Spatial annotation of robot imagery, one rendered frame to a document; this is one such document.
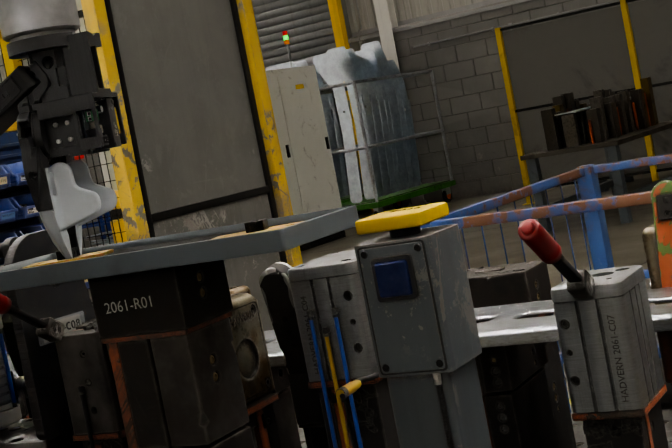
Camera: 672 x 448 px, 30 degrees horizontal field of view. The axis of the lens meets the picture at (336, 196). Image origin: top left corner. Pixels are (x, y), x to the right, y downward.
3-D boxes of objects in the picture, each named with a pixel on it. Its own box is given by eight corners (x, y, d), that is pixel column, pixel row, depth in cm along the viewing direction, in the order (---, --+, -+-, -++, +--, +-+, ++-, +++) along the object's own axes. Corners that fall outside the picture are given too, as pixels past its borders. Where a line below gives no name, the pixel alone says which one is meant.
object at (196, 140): (194, 515, 440) (79, -49, 430) (164, 515, 448) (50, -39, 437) (347, 426, 527) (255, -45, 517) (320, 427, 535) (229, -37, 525)
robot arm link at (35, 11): (-19, 0, 118) (17, 5, 126) (-9, 48, 118) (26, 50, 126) (55, -17, 117) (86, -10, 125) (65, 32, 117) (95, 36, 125)
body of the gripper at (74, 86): (103, 154, 117) (77, 27, 117) (18, 170, 119) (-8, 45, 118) (129, 150, 125) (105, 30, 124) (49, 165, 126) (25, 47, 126)
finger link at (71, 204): (104, 252, 118) (87, 155, 118) (45, 262, 119) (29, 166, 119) (115, 250, 121) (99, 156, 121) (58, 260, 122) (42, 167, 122)
